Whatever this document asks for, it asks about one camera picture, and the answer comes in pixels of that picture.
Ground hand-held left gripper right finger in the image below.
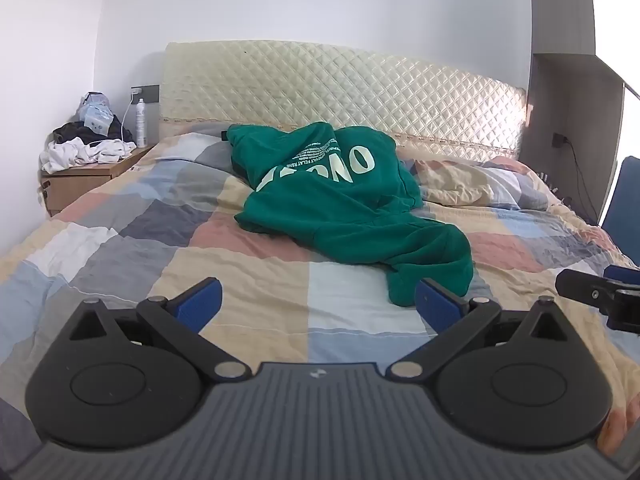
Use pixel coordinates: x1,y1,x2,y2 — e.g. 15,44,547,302
390,278,571,382

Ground checkered quilt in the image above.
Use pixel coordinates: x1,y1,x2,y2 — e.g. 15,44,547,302
0,132,640,461

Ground green hoodie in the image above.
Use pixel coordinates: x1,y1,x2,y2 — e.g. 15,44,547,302
221,121,475,307

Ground white spray bottle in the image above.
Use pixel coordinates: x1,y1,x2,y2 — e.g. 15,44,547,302
135,98,149,148

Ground pack of face masks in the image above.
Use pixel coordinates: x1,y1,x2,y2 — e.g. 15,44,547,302
76,91,115,136

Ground wooden nightstand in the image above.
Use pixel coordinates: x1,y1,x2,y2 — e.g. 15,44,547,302
40,144,157,218

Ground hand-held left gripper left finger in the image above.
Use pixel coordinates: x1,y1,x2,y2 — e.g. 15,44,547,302
67,276,253,382

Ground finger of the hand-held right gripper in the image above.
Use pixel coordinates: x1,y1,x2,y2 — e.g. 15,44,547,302
555,265,640,333

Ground blue chair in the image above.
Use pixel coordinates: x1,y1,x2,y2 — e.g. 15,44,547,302
600,155,640,272

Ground black cable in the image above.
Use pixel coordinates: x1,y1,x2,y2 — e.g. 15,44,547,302
564,136,602,226

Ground grey wall socket panel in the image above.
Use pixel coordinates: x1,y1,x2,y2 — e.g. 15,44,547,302
130,84,161,104

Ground white crumpled clothes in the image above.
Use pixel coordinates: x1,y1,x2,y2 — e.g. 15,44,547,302
40,137,137,175

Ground cream quilted headboard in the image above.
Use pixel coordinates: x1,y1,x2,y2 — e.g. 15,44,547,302
159,40,528,166

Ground white charger cable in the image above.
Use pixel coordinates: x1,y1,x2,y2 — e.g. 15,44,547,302
120,88,143,142

